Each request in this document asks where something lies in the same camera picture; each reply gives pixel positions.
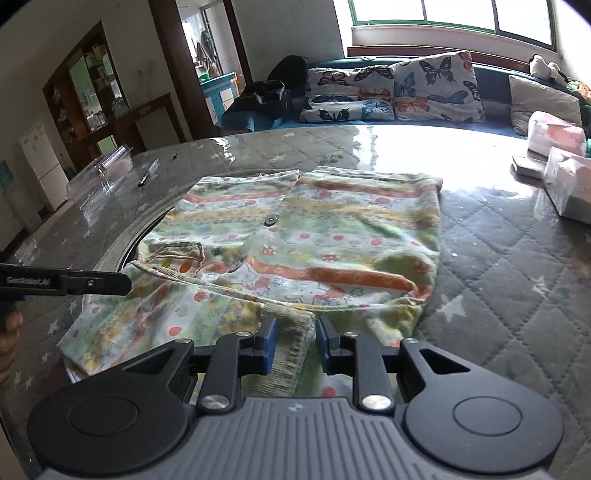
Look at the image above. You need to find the floral children's jacket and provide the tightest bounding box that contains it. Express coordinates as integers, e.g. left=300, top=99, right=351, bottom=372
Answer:
left=58, top=167, right=442, bottom=396

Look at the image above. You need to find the black clothes pile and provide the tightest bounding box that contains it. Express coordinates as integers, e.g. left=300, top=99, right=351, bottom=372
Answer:
left=216, top=55, right=308, bottom=135

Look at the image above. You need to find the left hand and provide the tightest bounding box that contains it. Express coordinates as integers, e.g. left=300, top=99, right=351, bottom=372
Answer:
left=0, top=310, right=24, bottom=383

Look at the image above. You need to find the black round induction cooktop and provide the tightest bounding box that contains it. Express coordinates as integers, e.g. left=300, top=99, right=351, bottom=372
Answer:
left=116, top=208, right=170, bottom=272

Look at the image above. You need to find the clear plastic clamshell box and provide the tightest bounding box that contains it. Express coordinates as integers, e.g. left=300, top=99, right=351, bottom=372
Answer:
left=66, top=145, right=133, bottom=209

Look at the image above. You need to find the white refrigerator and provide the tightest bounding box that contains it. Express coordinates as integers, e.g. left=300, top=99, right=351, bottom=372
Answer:
left=19, top=123, right=68, bottom=212

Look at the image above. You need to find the black marker pen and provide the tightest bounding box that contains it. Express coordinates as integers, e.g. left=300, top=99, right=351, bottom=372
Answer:
left=137, top=159, right=159, bottom=188

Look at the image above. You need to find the dark wooden side table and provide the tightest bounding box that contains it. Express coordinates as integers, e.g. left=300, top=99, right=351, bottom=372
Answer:
left=114, top=93, right=186, bottom=154

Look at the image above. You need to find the quilted grey star tablecloth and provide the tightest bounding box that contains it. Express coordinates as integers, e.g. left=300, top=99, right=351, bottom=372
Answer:
left=14, top=123, right=590, bottom=479

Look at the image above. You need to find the dark wooden display cabinet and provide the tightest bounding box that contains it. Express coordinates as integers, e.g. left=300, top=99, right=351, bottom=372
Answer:
left=43, top=23, right=128, bottom=171

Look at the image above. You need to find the blue white cabinet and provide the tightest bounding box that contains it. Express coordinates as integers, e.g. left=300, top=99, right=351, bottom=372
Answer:
left=200, top=72, right=238, bottom=124

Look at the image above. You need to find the butterfly pillow lower left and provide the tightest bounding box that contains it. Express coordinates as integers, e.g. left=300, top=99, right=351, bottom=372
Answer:
left=300, top=95, right=396, bottom=123

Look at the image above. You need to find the flat book under tissues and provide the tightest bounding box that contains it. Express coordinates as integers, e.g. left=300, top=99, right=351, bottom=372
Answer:
left=512, top=156, right=547, bottom=180

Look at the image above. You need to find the butterfly pillow upper left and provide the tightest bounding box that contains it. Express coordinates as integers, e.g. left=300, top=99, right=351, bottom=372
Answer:
left=305, top=66, right=394, bottom=101

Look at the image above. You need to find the pink tissue pack near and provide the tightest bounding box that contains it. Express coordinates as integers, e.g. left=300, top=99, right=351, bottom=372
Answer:
left=543, top=147, right=591, bottom=225

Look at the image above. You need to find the pink tissue pack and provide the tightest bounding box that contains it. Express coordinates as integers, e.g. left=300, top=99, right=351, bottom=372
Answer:
left=543, top=147, right=591, bottom=225
left=528, top=111, right=587, bottom=157

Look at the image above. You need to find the large butterfly pillow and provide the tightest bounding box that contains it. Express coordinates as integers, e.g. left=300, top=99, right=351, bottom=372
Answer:
left=390, top=50, right=486, bottom=124

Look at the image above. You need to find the pink tissue pack far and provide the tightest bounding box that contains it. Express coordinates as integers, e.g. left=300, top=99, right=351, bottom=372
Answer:
left=528, top=111, right=587, bottom=157

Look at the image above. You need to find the grey cushion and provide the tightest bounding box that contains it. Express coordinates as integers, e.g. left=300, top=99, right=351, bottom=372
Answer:
left=509, top=75, right=583, bottom=136

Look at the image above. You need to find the blue sofa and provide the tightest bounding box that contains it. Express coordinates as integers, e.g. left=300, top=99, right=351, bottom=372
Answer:
left=215, top=51, right=590, bottom=136

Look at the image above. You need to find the white plush toy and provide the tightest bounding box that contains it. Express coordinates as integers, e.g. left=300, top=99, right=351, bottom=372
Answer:
left=529, top=54, right=568, bottom=85

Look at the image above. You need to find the green framed window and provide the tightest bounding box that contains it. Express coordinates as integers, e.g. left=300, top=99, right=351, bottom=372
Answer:
left=349, top=0, right=556, bottom=50

